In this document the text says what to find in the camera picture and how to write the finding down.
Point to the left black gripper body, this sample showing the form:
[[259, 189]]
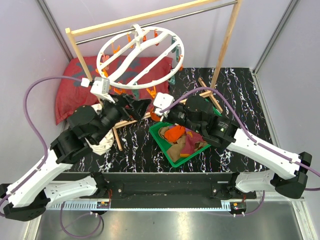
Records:
[[113, 113]]

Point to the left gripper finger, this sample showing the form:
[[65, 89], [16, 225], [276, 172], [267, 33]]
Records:
[[138, 108], [128, 101]]

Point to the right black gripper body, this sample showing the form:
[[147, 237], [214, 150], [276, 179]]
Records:
[[177, 115]]

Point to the orange clip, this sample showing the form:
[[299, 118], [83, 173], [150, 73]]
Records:
[[152, 92]]

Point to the white round sock hanger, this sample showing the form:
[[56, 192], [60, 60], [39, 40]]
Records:
[[117, 53]]

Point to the orange sock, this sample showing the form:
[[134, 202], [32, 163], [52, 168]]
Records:
[[174, 133], [154, 116]]

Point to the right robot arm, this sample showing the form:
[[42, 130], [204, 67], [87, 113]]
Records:
[[284, 174]]

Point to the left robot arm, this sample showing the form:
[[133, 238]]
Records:
[[31, 195]]

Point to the teal clip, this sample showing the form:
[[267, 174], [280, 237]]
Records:
[[136, 93]]

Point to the red patterned pillow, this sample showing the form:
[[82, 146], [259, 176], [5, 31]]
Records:
[[71, 94]]

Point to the green plastic tray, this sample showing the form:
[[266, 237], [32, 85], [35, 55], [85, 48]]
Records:
[[195, 103]]

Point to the purple striped sock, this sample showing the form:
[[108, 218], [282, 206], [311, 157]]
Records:
[[193, 142]]

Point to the tan sock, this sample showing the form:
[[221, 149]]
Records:
[[175, 147]]

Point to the white crumpled cloth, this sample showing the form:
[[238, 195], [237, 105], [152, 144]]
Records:
[[104, 145]]

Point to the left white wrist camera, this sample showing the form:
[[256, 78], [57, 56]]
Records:
[[99, 87]]

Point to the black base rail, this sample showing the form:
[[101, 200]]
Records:
[[118, 191]]

